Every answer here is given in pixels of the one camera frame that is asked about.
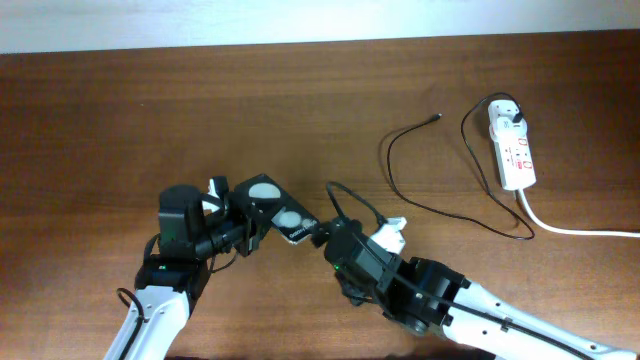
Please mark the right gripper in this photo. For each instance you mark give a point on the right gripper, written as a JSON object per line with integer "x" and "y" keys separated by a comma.
{"x": 328, "y": 230}

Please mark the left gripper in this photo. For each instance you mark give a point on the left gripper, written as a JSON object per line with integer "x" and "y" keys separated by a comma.
{"x": 254, "y": 222}

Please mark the black smartphone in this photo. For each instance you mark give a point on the black smartphone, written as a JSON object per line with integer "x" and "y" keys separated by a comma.
{"x": 277, "y": 207}

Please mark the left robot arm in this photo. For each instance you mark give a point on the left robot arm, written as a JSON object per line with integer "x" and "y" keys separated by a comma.
{"x": 194, "y": 228}

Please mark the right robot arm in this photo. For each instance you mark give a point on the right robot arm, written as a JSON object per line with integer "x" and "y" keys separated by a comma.
{"x": 425, "y": 296}

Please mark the white USB charger plug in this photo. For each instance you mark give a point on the white USB charger plug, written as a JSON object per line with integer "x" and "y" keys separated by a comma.
{"x": 506, "y": 120}

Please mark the white power strip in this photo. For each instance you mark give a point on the white power strip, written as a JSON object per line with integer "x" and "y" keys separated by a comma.
{"x": 515, "y": 163}

